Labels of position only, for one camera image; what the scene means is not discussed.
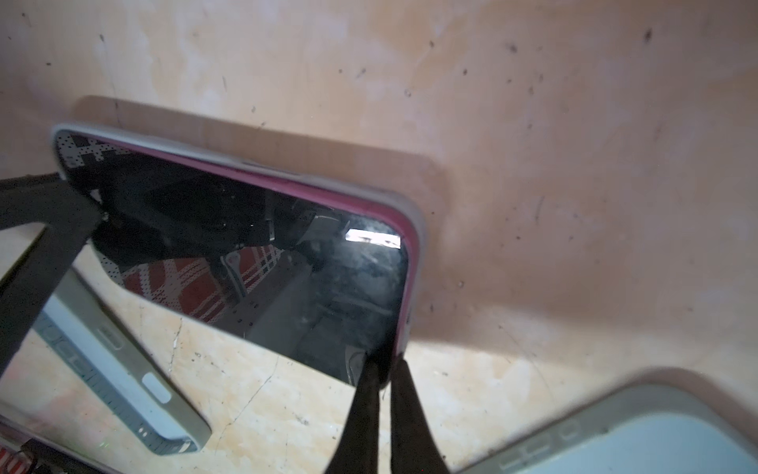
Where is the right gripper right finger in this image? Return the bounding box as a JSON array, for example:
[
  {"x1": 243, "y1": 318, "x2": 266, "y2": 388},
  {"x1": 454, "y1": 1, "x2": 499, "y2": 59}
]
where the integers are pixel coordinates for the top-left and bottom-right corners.
[{"x1": 390, "y1": 359, "x2": 450, "y2": 473}]

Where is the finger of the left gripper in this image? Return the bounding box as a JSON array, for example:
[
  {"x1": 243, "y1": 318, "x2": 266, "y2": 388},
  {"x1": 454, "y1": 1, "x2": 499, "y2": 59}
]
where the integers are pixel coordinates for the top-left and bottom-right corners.
[{"x1": 1, "y1": 174, "x2": 103, "y2": 371}]

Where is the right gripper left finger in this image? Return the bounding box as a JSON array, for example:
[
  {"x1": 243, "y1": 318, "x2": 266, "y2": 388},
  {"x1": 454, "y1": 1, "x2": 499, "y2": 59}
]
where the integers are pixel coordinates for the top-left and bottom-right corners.
[{"x1": 325, "y1": 361, "x2": 380, "y2": 474}]

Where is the light blue case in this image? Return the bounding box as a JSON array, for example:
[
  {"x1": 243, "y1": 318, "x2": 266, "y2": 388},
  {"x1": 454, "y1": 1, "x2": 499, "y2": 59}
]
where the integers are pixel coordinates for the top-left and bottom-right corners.
[
  {"x1": 51, "y1": 122, "x2": 428, "y2": 389},
  {"x1": 468, "y1": 384, "x2": 757, "y2": 473},
  {"x1": 34, "y1": 270, "x2": 211, "y2": 455}
]

